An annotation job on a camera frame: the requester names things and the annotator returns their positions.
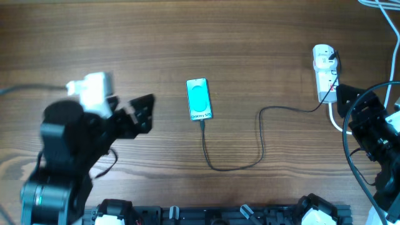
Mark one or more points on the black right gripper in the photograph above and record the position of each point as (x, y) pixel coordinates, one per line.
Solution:
(377, 112)

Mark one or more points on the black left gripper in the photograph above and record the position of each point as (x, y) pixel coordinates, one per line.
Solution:
(130, 129)

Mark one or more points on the blue screen Galaxy smartphone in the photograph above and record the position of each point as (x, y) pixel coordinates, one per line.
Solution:
(199, 100)

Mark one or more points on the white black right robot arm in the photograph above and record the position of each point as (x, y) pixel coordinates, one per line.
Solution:
(385, 200)

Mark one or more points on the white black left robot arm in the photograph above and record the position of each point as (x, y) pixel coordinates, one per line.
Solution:
(73, 141)

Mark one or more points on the white power strip socket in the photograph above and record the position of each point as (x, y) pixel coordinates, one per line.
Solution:
(325, 64)

